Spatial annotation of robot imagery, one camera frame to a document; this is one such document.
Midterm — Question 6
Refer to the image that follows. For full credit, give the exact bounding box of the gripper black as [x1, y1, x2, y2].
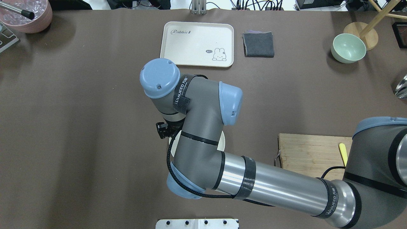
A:
[164, 114, 186, 134]

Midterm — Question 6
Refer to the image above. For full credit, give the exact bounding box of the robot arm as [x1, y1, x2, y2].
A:
[140, 58, 406, 229]

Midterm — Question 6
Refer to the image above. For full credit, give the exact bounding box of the cream rabbit tray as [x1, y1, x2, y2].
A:
[160, 21, 234, 68]

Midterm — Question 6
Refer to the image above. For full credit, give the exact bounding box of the round cream plate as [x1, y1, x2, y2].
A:
[170, 131, 226, 156]

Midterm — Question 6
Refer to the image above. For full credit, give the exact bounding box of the grey folded cloth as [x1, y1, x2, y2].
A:
[243, 31, 275, 58]

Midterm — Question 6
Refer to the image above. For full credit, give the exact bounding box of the wooden cutting board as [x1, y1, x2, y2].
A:
[277, 133, 352, 178]

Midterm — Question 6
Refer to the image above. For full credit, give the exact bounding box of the yellow plastic knife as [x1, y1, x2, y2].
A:
[339, 142, 348, 167]

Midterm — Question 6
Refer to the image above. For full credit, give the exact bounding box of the pink bowl with ice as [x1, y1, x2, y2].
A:
[0, 0, 53, 33]

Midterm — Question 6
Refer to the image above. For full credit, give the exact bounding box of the metal muddler black tip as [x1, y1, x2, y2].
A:
[0, 1, 35, 19]

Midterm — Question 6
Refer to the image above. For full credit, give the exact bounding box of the white cup rack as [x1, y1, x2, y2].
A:
[0, 22, 19, 53]

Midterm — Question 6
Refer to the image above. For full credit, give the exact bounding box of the mint green bowl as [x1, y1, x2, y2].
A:
[330, 33, 367, 64]

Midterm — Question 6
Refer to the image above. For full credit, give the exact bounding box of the wooden mug tree stand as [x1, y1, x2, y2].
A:
[343, 0, 407, 51]

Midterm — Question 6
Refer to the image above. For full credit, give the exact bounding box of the metal scoop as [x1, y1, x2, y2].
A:
[394, 75, 407, 100]

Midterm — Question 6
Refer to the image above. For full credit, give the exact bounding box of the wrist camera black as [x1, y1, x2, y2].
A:
[155, 122, 170, 139]

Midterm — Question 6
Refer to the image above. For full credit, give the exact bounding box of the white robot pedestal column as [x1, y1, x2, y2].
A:
[155, 218, 240, 229]

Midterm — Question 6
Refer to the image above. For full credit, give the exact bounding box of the aluminium frame post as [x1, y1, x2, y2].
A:
[191, 0, 207, 15]

